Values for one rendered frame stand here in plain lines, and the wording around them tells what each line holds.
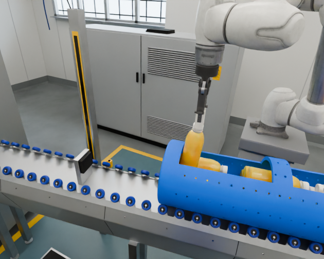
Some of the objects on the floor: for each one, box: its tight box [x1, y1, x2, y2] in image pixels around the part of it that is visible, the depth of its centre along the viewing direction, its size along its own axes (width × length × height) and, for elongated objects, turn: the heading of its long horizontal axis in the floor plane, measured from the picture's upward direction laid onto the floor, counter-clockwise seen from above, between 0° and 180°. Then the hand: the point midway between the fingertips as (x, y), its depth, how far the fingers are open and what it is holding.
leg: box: [9, 206, 33, 244], centre depth 166 cm, size 6×6×63 cm
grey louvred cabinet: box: [69, 24, 245, 160], centre depth 300 cm, size 54×215×145 cm, turn 60°
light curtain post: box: [67, 8, 106, 235], centre depth 150 cm, size 6×6×170 cm
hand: (199, 118), depth 81 cm, fingers closed on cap, 4 cm apart
